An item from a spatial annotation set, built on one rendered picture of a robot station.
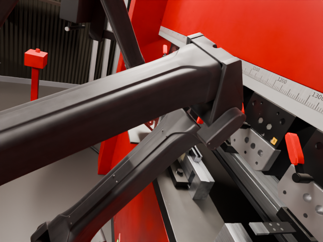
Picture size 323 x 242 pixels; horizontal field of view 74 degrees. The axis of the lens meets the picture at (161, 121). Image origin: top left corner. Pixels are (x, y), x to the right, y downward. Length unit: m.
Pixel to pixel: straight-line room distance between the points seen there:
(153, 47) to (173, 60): 1.44
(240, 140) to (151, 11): 1.22
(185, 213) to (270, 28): 0.63
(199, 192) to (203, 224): 0.12
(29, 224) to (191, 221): 1.26
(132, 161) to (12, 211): 1.61
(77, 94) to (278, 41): 0.53
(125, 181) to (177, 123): 0.12
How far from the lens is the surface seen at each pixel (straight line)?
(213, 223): 0.84
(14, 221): 1.85
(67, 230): 0.42
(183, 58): 0.25
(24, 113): 0.22
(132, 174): 0.34
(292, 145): 0.49
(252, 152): 0.61
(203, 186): 0.85
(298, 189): 0.52
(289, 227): 0.82
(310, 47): 0.57
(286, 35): 0.63
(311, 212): 0.51
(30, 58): 2.48
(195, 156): 0.89
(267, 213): 0.95
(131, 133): 0.88
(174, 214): 0.79
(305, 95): 0.54
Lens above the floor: 1.43
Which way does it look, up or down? 24 degrees down
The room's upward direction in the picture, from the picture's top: 18 degrees clockwise
